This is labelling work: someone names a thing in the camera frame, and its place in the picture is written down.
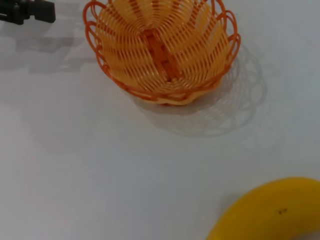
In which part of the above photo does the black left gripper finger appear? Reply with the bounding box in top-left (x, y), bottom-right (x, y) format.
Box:
top-left (0, 0), bottom-right (56, 26)

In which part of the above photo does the yellow banana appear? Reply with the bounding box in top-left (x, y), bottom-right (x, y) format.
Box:
top-left (206, 176), bottom-right (320, 240)

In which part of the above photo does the orange woven plastic basket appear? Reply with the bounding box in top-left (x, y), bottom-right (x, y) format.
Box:
top-left (82, 0), bottom-right (242, 106)

